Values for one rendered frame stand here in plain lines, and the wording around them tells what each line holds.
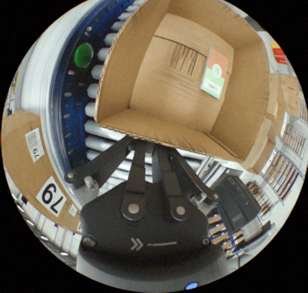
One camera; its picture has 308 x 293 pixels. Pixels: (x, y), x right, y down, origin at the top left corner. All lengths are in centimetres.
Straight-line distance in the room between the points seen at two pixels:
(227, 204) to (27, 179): 80
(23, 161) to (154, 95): 39
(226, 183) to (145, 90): 60
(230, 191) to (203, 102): 49
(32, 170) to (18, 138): 10
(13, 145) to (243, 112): 55
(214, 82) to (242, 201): 53
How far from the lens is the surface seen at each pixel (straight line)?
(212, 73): 31
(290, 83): 443
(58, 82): 26
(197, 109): 29
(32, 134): 30
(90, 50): 30
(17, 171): 31
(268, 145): 93
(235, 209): 59
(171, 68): 27
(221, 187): 63
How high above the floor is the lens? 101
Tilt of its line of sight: 66 degrees down
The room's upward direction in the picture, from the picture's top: 172 degrees clockwise
